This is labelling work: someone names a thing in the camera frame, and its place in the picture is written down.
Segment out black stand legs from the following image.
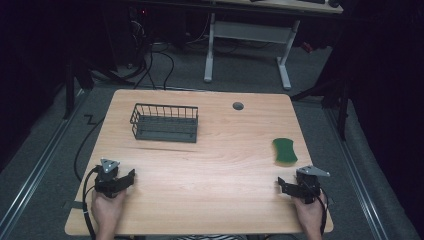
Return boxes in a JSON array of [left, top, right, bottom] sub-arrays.
[[289, 74, 352, 142], [62, 56, 96, 120]]

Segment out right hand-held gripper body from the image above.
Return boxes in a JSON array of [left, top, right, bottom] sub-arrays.
[[295, 165, 331, 205]]

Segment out metal floor rail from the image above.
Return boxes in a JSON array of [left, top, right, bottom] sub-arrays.
[[0, 89, 87, 234], [323, 107, 391, 240]]

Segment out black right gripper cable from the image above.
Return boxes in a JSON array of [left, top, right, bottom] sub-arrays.
[[308, 181, 330, 236]]

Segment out dark computer tower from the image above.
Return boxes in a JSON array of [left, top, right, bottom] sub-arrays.
[[127, 4, 155, 69]]

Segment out black floor cables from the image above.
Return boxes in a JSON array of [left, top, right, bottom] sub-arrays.
[[123, 39, 176, 91]]

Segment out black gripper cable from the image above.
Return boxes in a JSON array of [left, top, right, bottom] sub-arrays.
[[73, 114, 106, 240], [308, 181, 330, 236]]

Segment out person's right hand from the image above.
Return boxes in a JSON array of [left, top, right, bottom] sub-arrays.
[[292, 194, 326, 240]]

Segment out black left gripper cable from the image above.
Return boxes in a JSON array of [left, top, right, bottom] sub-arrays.
[[73, 114, 106, 240]]

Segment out person's left hand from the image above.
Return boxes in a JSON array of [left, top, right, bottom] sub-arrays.
[[90, 189, 128, 240]]

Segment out striped clothing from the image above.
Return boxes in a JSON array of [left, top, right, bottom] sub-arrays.
[[173, 234, 248, 240]]

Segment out white-legged wooden desk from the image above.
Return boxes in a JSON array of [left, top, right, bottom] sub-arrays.
[[202, 0, 345, 91]]

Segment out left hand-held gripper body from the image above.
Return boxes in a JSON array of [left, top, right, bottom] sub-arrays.
[[94, 157, 125, 199]]

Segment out dark wire basket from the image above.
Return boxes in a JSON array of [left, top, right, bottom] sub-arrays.
[[129, 102, 200, 144]]

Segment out green sponge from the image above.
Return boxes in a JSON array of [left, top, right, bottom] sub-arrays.
[[272, 137, 299, 167]]

